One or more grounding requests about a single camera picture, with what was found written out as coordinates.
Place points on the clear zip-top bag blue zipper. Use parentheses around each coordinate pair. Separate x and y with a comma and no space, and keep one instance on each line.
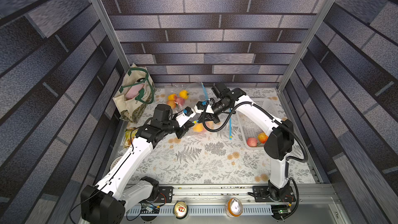
(197,93)

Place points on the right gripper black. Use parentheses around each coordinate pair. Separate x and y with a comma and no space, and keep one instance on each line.
(207,115)

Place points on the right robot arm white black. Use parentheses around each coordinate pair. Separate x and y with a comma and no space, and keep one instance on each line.
(282,145)

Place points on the yellow snack packet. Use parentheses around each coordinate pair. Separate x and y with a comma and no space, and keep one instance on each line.
(129,137)

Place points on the wrinkled yellow red peach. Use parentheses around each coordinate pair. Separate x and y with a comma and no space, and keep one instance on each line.
(262,137)

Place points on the yellow peach top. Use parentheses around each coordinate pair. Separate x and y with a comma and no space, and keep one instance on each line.
(198,128)

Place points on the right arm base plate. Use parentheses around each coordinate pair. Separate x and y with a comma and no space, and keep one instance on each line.
(263,194)

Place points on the white plastic mesh basket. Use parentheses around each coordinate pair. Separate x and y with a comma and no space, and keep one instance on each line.
(249,128)

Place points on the yellow peach green leaf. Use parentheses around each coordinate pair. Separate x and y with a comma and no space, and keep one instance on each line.
(184,94)

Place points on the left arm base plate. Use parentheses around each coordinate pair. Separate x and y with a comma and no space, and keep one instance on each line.
(165,195)

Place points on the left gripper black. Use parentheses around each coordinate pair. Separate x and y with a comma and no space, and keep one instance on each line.
(183,129)

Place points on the orange clear bottle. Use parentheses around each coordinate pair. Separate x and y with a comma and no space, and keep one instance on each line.
(234,208)

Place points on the white round strainer bowl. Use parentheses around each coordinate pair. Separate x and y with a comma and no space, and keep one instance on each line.
(114,163)

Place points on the pink peach bottom right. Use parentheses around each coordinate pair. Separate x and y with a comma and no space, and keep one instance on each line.
(252,142)

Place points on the pink peach with leaf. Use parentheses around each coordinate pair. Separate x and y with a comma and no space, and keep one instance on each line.
(180,101)

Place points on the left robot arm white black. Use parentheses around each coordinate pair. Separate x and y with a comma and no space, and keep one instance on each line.
(108,201)

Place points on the canvas tote bag green handles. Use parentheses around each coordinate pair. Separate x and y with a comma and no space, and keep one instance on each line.
(135,93)

